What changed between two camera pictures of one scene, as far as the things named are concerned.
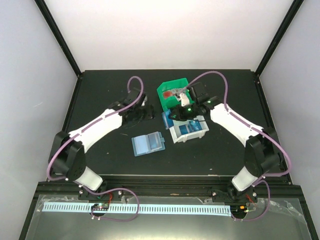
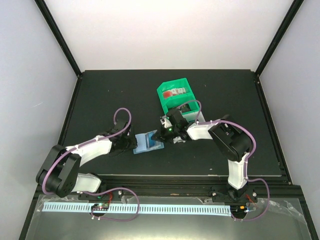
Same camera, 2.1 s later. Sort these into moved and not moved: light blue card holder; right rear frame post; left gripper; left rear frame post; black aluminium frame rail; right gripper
Moved: right gripper; left gripper
Not moved: light blue card holder; black aluminium frame rail; right rear frame post; left rear frame post
